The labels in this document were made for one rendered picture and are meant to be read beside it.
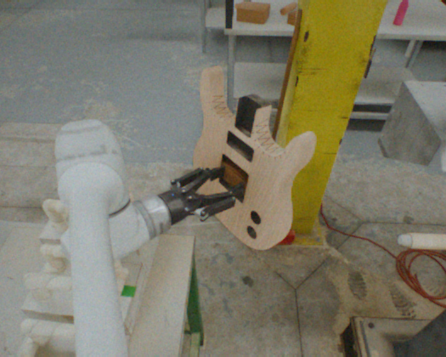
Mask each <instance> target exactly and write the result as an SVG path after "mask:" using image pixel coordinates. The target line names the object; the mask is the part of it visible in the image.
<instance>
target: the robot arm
mask: <svg viewBox="0 0 446 357"><path fill-rule="evenodd" d="M54 154H55V157H56V162H57V163H56V165H55V168H56V173H57V180H58V193H59V198H60V200H61V201H62V202H63V204H64V205H65V206H66V208H67V209H68V210H69V228H68V230H67V231H66V232H65V233H64V234H63V236H62V237H61V239H60V243H61V246H62V248H63V251H64V254H65V256H66V258H67V260H68V262H69V263H70V264H71V274H72V291H73V307H74V324H75V340H76V357H128V354H127V342H126V336H125V331H124V325H123V319H122V312H121V303H120V297H119V291H118V285H117V279H116V268H115V263H114V262H116V261H118V260H119V259H121V258H125V257H127V256H128V255H130V254H132V253H133V252H136V251H137V250H138V249H139V248H140V247H141V246H142V245H143V244H144V243H145V242H146V241H150V240H152V239H154V238H155V237H157V236H158V235H161V234H163V233H165V232H167V231H168V230H170V229H171V227H172V226H173V225H174V224H177V223H179V222H180V221H182V220H184V219H185V218H186V217H187V216H190V215H196V216H197V217H199V218H200V221H201V222H205V221H206V220H207V219H208V218H209V217H211V216H213V215H216V214H218V213H221V212H223V211H226V210H228V209H230V208H231V207H234V204H235V199H236V198H235V197H237V196H240V195H242V194H243V191H244V188H245V184H244V183H243V182H242V183H240V184H237V185H235V186H233V187H231V188H229V191H225V192H220V193H215V194H210V195H205V194H200V195H199V194H198V193H196V191H197V190H198V189H199V188H200V187H201V186H202V185H203V184H205V183H206V182H207V181H208V180H209V179H210V181H211V182H212V181H214V180H216V179H219V178H221V177H223V176H224V174H225V168H226V167H225V166H221V167H215V168H213V169H212V170H210V168H209V167H207V168H206V170H204V168H203V167H199V168H197V169H195V170H194V171H192V172H190V173H187V174H185V175H184V176H182V177H181V178H177V179H174V180H171V189H170V190H167V191H165V192H163V193H160V194H159V195H155V194H150V195H147V196H145V197H143V198H141V199H139V200H137V201H133V202H132V201H131V198H130V195H129V189H128V187H129V184H128V177H127V170H126V167H125V163H124V160H123V156H122V153H121V149H120V146H119V144H118V142H117V140H116V138H115V135H114V134H113V132H112V131H111V130H110V128H109V127H108V126H107V125H106V124H104V123H102V122H101V121H96V120H84V121H78V122H71V123H68V124H66V125H64V126H63V127H62V128H61V129H60V130H59V131H58V132H57V136H56V140H55V145H54ZM192 182H193V183H192ZM191 183H192V184H191ZM186 185H187V186H186ZM184 186H186V187H185V188H183V187H184ZM209 205H210V206H209ZM206 206H208V207H206ZM204 207H206V208H204ZM199 208H202V209H201V210H198V209H199Z"/></svg>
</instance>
